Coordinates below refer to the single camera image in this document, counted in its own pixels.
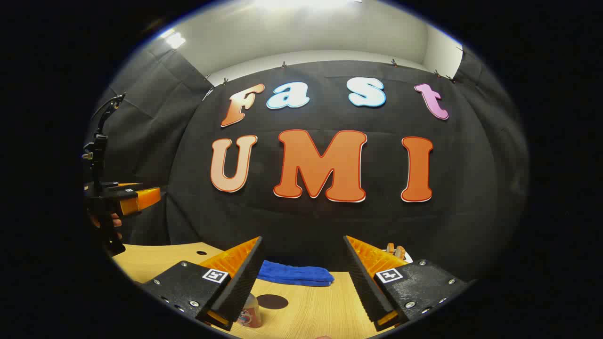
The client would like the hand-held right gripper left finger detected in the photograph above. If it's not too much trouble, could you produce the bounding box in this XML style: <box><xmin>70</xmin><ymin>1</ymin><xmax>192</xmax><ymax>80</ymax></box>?
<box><xmin>140</xmin><ymin>236</ymin><xmax>263</xmax><ymax>331</ymax></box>

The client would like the black backdrop cloth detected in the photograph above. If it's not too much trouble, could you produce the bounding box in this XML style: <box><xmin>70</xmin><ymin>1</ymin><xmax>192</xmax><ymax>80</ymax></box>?
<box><xmin>85</xmin><ymin>47</ymin><xmax>529</xmax><ymax>283</ymax></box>

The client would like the silver water bottle pink label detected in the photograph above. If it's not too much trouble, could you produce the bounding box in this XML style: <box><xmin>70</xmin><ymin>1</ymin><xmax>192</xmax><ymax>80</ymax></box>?
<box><xmin>237</xmin><ymin>293</ymin><xmax>262</xmax><ymax>329</ymax></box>

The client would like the blue towel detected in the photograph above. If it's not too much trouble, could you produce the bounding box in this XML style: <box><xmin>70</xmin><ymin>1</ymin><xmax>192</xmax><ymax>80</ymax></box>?
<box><xmin>257</xmin><ymin>260</ymin><xmax>335</xmax><ymax>287</ymax></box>

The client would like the dark round coaster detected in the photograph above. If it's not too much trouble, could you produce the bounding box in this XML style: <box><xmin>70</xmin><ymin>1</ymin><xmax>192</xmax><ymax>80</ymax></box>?
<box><xmin>257</xmin><ymin>294</ymin><xmax>289</xmax><ymax>310</ymax></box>

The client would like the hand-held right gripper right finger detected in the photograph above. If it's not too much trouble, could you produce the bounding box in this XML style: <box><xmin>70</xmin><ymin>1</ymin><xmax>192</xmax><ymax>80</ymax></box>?
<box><xmin>343</xmin><ymin>235</ymin><xmax>472</xmax><ymax>331</ymax></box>

